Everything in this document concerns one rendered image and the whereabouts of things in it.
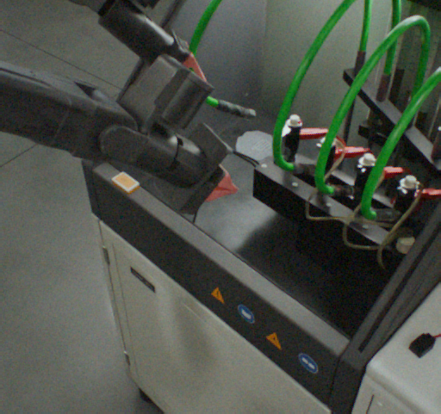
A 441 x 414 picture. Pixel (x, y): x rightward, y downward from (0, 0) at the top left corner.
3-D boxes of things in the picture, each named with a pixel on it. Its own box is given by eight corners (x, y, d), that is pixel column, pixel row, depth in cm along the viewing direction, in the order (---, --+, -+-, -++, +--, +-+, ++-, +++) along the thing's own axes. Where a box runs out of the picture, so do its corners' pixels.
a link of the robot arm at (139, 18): (90, 17, 90) (96, 21, 85) (116, -19, 89) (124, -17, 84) (125, 46, 93) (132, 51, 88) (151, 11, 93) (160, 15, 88)
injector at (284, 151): (269, 208, 121) (276, 128, 106) (284, 196, 123) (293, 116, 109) (279, 215, 119) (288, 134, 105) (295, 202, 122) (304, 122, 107)
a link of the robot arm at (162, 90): (54, 108, 61) (94, 151, 56) (114, 16, 59) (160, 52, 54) (131, 143, 71) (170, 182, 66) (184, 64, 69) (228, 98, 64)
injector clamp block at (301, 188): (251, 219, 125) (253, 167, 115) (280, 196, 131) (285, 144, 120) (387, 312, 108) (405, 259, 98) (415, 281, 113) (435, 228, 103)
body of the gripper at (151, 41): (179, 34, 97) (145, 4, 93) (188, 54, 89) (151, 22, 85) (153, 64, 99) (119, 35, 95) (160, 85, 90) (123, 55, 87)
